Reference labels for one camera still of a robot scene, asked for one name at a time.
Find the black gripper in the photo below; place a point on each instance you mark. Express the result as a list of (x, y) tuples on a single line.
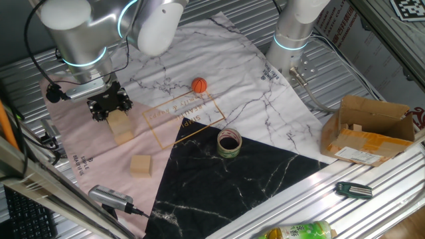
[(106, 98)]

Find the wooden cube block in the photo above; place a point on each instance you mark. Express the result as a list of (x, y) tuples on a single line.
[(140, 165), (125, 138), (118, 123)]

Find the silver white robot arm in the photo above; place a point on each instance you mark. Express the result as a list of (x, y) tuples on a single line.
[(76, 33)]

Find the black pole clamp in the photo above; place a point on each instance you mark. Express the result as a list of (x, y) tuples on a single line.
[(59, 55)]

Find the small orange basketball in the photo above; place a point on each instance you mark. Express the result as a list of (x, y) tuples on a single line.
[(199, 85)]

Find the orange pole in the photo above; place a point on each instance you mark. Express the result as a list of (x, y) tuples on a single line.
[(6, 126)]

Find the roll of clear tape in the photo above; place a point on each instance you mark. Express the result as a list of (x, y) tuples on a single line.
[(221, 151)]

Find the marble pink black cloth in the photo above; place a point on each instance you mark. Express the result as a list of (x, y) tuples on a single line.
[(232, 66)]

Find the thin metal pole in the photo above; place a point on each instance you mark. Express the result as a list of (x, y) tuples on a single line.
[(33, 4)]

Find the black keyboard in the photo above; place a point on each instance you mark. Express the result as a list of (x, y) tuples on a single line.
[(28, 217)]

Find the green tea bottle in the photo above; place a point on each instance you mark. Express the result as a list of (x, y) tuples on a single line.
[(299, 231)]

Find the small wooden block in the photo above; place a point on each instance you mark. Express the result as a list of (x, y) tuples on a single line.
[(356, 127), (344, 127)]

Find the green hex key set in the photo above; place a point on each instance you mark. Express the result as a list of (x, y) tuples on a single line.
[(352, 190)]

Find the cardboard sheet with red print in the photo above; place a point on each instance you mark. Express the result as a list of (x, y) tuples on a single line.
[(365, 49)]

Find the open cardboard box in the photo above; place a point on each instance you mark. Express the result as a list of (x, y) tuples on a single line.
[(372, 142)]

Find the black white marker board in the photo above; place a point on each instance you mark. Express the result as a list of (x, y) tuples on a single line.
[(408, 9)]

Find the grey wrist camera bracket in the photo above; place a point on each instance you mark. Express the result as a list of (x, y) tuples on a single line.
[(84, 91)]

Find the silver depth camera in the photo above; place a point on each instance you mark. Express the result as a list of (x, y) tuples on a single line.
[(109, 196)]

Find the aluminium frame beam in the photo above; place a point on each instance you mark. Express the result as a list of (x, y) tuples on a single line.
[(50, 191), (391, 43)]

